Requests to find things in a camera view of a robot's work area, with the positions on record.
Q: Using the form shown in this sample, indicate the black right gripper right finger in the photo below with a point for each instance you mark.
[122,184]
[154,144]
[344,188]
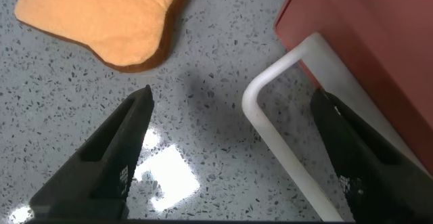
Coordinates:
[365,170]

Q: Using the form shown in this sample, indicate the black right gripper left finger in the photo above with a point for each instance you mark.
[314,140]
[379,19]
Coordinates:
[101,170]

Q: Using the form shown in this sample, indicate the toast slice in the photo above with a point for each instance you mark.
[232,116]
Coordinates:
[101,17]

